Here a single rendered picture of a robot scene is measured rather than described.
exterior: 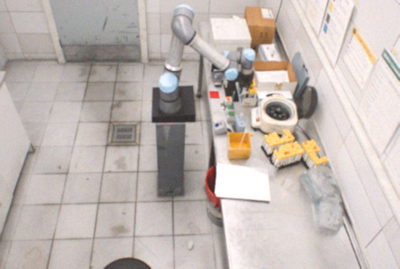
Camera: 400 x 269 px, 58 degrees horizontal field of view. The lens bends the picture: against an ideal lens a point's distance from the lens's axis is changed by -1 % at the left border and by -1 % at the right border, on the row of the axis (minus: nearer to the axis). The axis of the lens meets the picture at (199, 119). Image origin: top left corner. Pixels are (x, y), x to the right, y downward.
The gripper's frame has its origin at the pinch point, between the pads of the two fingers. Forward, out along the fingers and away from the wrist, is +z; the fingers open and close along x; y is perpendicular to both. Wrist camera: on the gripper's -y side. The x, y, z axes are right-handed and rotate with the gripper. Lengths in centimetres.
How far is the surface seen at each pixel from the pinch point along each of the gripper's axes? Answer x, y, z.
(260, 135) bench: -26.8, 11.7, 11.2
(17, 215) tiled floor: -28, -166, 99
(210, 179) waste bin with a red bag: -26, -17, 60
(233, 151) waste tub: -45.3, -9.7, 3.2
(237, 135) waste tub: -32.9, -5.1, 3.6
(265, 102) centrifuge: -8.3, 17.0, -0.7
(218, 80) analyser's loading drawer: 21.8, -10.6, 5.6
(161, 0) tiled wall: 170, -51, 24
